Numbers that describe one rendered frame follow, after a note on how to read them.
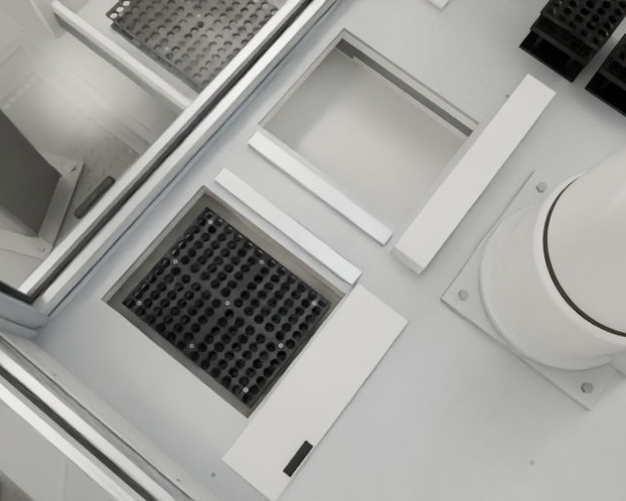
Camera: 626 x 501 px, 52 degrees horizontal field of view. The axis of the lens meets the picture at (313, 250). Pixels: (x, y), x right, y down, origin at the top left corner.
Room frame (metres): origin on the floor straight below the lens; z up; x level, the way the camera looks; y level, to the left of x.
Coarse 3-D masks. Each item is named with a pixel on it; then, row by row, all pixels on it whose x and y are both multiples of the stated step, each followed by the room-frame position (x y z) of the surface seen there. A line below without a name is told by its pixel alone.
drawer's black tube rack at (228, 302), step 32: (224, 224) 0.25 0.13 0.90; (192, 256) 0.20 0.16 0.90; (224, 256) 0.21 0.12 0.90; (256, 256) 0.22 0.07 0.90; (160, 288) 0.15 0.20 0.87; (192, 288) 0.16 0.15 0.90; (224, 288) 0.16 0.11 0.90; (256, 288) 0.17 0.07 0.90; (288, 288) 0.19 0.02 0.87; (160, 320) 0.11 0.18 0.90; (192, 320) 0.11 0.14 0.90; (224, 320) 0.12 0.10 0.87; (256, 320) 0.13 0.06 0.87; (288, 320) 0.14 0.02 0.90; (192, 352) 0.07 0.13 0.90; (224, 352) 0.08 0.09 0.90; (256, 352) 0.09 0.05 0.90; (288, 352) 0.09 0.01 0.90; (224, 384) 0.04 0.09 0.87; (256, 384) 0.05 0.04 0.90
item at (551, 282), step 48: (528, 192) 0.36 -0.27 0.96; (576, 192) 0.27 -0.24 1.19; (624, 192) 0.23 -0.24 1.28; (528, 240) 0.24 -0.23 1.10; (576, 240) 0.21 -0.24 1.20; (624, 240) 0.20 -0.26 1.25; (480, 288) 0.21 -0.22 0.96; (528, 288) 0.19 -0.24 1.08; (576, 288) 0.18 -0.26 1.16; (624, 288) 0.17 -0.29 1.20; (528, 336) 0.15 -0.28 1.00; (576, 336) 0.15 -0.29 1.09; (624, 336) 0.15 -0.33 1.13; (576, 384) 0.11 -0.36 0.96
